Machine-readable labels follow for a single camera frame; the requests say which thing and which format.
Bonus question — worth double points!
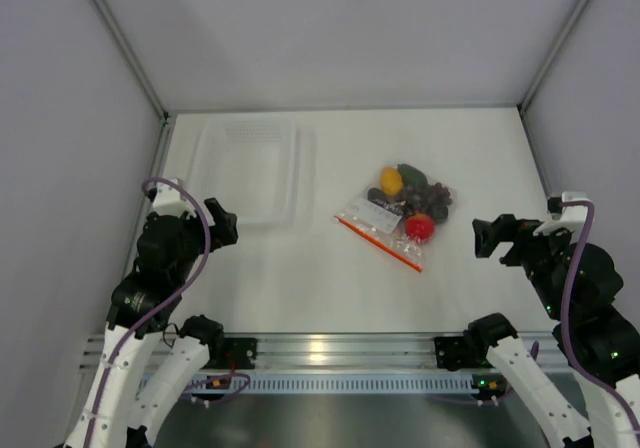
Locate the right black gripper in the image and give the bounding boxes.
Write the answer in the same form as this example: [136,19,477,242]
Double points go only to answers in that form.
[473,212,572,318]

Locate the dark red fake grapes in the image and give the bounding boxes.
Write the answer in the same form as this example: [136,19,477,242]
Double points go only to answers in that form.
[397,183,453,214]

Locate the red fake tomato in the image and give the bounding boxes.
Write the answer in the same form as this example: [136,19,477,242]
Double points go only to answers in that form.
[405,213,436,244]

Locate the clear zip top bag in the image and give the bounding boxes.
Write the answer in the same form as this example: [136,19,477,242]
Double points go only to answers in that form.
[334,163,456,273]

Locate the yellow fake lemon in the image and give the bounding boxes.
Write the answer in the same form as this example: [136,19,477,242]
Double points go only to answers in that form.
[379,167,404,197]

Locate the purple fake eggplant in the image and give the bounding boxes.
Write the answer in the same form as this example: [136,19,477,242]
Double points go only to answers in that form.
[366,187,399,206]

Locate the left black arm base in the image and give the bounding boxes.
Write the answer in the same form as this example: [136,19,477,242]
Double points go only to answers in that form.
[204,336,258,372]

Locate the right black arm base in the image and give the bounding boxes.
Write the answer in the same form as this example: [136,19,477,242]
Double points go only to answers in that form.
[433,336,482,371]

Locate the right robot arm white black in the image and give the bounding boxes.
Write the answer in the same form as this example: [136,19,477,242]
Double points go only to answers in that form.
[463,200,639,447]

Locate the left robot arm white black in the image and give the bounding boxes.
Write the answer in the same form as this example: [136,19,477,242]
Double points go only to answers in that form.
[63,198,238,447]

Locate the green fake avocado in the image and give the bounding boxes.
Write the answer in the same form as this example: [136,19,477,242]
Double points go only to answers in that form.
[396,164,428,187]

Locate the clear plastic bin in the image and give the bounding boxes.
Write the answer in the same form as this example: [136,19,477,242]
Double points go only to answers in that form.
[187,114,317,233]

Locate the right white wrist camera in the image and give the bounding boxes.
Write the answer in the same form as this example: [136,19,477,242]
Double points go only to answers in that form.
[534,191,592,235]

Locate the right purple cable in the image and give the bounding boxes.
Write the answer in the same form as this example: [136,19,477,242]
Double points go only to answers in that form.
[558,198,640,434]

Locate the aluminium rail frame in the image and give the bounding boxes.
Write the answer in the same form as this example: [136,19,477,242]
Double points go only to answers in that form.
[79,332,568,373]

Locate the white slotted cable duct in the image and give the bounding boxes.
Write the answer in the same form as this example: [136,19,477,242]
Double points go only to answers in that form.
[134,372,506,395]

